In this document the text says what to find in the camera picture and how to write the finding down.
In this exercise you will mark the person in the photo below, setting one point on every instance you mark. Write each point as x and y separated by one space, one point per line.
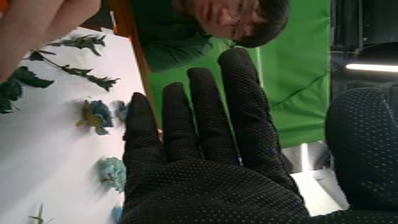
36 26

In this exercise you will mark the dark blue flower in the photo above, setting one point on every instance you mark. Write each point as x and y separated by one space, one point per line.
98 115
121 110

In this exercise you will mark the thin green sprig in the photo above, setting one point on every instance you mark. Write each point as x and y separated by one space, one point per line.
40 218

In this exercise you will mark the white sheet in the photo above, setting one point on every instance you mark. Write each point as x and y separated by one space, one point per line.
47 150

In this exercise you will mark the broad-leaved green sprig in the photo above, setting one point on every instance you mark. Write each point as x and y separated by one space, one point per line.
27 78

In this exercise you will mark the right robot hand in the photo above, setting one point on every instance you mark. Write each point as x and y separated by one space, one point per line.
214 186

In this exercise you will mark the light blue flower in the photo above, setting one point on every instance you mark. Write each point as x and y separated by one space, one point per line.
118 212

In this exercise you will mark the teal flower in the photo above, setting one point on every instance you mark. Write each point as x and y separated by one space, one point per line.
113 173

